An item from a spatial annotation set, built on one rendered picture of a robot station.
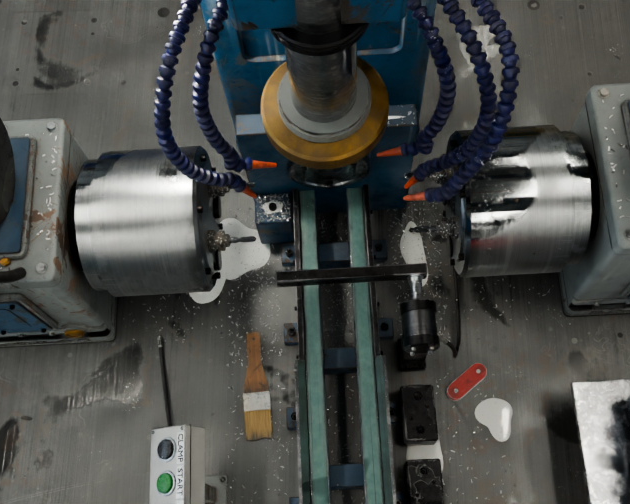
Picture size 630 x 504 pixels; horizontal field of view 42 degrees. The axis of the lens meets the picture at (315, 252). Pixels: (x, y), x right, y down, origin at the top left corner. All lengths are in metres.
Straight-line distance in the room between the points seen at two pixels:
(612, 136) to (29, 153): 0.93
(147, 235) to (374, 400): 0.48
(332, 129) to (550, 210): 0.40
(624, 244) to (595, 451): 0.37
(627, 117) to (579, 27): 0.57
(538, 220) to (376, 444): 0.46
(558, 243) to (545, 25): 0.70
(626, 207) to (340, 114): 0.48
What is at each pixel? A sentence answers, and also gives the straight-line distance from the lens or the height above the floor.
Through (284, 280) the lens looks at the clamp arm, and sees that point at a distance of 1.39.
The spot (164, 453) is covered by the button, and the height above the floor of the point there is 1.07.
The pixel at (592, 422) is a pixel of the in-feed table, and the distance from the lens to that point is 1.50.
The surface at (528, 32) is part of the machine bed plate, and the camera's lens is 1.92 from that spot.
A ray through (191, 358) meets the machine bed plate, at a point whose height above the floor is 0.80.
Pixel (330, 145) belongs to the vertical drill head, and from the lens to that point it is 1.14.
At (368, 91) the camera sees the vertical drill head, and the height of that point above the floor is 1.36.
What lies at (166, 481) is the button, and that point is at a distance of 1.30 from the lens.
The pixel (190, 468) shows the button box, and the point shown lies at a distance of 1.30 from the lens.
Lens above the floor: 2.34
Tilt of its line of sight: 69 degrees down
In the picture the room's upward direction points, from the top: 7 degrees counter-clockwise
